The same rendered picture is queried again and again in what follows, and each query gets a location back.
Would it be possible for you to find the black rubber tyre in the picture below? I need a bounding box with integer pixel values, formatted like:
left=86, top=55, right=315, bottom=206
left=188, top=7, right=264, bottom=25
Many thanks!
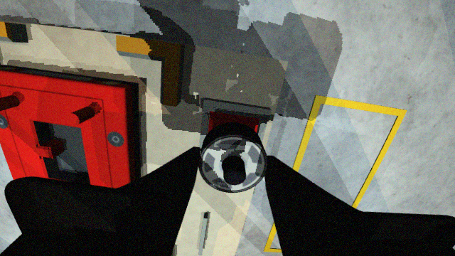
left=198, top=122, right=268, bottom=193

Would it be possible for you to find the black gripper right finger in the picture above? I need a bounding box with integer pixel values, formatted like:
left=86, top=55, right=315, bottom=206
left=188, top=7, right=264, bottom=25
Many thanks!
left=264, top=156, right=455, bottom=256

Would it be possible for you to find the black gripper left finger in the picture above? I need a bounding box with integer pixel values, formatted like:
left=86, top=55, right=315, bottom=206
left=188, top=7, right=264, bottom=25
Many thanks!
left=4, top=146, right=200, bottom=256

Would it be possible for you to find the yellow tape outline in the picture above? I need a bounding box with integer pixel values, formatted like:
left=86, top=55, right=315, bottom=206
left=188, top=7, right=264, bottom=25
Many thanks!
left=264, top=95, right=407, bottom=252

